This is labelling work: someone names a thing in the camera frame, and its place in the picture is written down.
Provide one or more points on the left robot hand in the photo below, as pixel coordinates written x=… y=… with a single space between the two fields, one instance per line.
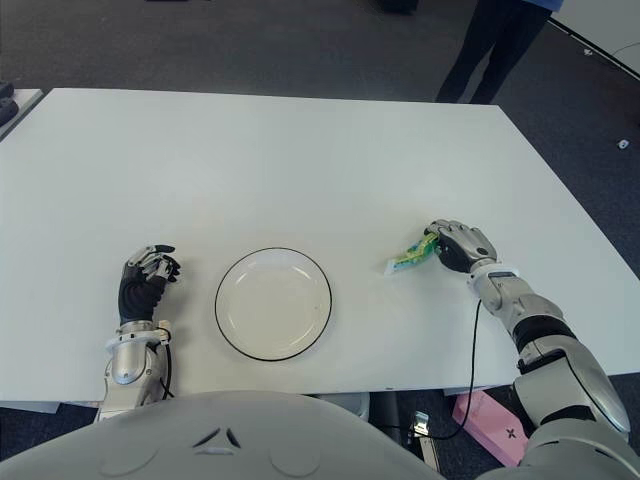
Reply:
x=137 y=297

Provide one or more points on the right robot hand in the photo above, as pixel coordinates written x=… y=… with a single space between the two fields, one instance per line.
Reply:
x=465 y=245

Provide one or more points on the green toothpaste tube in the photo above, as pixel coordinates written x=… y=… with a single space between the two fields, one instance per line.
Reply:
x=412 y=252

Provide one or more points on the white plate black rim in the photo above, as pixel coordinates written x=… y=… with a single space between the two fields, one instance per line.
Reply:
x=274 y=305

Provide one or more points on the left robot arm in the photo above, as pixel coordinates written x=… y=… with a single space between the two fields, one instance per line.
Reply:
x=125 y=360

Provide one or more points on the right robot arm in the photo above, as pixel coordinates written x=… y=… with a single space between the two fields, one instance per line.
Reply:
x=575 y=370

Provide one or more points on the grey robot torso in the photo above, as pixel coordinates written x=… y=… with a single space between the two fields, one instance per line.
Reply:
x=215 y=440

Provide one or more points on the pink cardboard box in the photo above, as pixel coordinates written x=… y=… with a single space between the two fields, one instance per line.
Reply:
x=487 y=417

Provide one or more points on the person legs dark trousers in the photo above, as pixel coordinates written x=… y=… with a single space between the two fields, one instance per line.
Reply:
x=495 y=45

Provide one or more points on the white side table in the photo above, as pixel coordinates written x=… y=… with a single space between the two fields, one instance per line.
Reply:
x=22 y=105

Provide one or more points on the white background table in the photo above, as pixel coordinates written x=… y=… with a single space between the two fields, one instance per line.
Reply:
x=605 y=25

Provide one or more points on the metal bracket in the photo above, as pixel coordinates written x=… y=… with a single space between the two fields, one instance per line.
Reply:
x=421 y=422

